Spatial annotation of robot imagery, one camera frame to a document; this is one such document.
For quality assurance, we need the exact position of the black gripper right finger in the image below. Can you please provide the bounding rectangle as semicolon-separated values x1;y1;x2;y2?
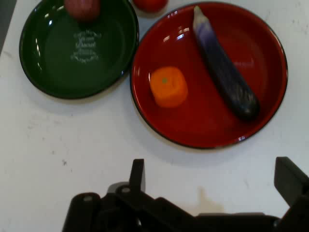
273;156;309;232

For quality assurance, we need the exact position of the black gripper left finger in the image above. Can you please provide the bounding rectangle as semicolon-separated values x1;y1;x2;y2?
62;159;201;232

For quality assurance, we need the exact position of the purple toy eggplant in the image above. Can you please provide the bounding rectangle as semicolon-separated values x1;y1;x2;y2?
192;5;261;121

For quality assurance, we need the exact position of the red enamel plate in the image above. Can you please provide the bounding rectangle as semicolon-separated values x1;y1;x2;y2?
129;1;289;149

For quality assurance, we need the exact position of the orange toy carrot piece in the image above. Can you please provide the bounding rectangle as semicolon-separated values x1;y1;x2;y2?
149;66;189;108

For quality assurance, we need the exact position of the dark green enamel plate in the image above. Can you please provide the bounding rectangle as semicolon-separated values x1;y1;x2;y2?
18;0;140;100

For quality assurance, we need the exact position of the red toy tomato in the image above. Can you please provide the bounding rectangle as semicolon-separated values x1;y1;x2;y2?
132;0;169;13

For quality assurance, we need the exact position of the dark red toy potato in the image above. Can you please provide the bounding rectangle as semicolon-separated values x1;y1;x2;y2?
64;0;101;20

